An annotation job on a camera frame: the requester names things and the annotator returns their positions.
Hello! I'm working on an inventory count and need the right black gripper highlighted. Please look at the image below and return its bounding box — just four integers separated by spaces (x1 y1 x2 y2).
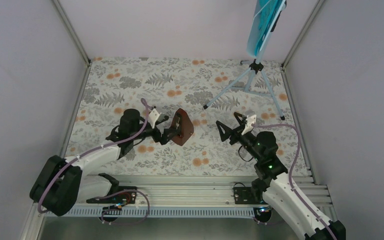
216 112 262 162

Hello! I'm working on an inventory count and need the brown wooden metronome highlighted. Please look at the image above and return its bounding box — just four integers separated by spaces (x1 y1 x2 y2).
170 108 194 146

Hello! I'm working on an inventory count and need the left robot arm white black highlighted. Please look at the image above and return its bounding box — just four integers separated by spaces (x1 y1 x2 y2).
29 107 194 216

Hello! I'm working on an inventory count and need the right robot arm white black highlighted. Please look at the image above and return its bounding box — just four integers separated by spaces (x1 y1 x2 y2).
215 112 346 240

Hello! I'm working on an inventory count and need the floral patterned table mat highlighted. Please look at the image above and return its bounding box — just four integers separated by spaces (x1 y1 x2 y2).
65 57 310 177

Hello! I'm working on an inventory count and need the light blue music stand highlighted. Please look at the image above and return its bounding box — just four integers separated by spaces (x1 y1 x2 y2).
203 0 287 121

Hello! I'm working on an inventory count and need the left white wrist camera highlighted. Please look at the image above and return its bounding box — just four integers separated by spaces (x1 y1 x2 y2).
147 106 162 129

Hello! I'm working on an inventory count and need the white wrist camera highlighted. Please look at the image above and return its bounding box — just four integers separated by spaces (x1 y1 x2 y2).
147 106 162 129
241 110 257 136

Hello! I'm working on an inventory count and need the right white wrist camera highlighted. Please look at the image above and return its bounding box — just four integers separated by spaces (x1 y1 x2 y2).
241 110 257 136

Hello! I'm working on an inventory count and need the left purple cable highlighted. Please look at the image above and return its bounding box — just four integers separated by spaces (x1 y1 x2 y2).
36 97 155 215

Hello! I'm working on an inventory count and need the purple cable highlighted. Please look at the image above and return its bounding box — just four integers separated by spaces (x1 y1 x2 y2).
251 123 339 240
36 97 155 215

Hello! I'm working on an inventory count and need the aluminium rail frame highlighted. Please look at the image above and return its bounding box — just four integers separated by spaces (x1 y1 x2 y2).
19 173 345 240

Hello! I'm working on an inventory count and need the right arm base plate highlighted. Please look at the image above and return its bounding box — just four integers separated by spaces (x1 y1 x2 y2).
233 186 258 205

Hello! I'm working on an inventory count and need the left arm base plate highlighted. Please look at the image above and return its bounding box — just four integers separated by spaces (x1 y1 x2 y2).
86 186 138 206

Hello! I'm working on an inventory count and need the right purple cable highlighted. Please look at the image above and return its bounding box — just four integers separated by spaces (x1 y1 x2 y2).
251 123 339 240

